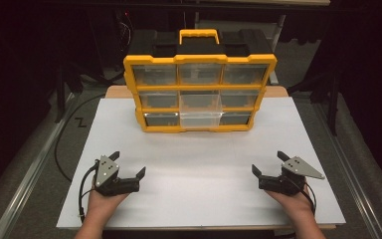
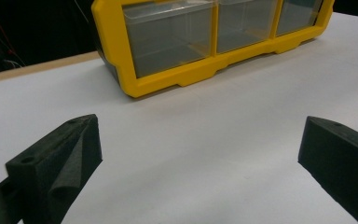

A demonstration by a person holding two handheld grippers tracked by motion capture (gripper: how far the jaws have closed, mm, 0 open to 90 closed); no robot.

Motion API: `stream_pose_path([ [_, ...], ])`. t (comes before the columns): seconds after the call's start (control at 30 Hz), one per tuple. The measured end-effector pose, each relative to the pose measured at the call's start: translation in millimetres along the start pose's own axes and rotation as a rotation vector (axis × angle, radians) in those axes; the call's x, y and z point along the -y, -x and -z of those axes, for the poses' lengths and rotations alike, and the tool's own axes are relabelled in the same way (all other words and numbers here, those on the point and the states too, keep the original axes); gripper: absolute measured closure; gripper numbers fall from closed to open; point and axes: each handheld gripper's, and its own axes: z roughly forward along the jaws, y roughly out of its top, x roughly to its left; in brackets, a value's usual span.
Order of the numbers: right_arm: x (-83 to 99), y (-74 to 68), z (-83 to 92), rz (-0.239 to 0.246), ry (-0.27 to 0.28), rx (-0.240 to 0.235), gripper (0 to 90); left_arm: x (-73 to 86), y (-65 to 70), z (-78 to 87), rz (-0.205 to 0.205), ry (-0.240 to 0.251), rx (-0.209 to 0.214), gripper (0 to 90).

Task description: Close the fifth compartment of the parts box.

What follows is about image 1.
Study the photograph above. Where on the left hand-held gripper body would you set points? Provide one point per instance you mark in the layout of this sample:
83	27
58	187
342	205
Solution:
107	171

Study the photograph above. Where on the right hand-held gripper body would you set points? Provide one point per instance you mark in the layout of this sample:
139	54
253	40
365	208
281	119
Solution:
298	167

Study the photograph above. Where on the person's left hand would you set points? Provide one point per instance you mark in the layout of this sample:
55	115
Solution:
101	203

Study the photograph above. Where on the person's right hand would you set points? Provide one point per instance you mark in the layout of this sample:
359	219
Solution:
293	202

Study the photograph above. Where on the white board sheet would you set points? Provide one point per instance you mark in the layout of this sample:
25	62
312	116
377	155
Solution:
195	166

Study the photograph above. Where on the black metal stand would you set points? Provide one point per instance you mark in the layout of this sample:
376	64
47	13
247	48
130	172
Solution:
60	93
333	99

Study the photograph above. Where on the set of clear plastic drawers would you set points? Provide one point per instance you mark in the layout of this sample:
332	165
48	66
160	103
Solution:
154	74

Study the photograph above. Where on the yellow black organizer cabinet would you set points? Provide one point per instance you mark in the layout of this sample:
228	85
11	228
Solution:
199	59

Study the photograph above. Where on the metal floor rail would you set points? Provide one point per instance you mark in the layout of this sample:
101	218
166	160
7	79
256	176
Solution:
348	172
30	172

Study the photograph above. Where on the white post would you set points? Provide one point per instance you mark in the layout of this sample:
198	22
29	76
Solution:
276	49

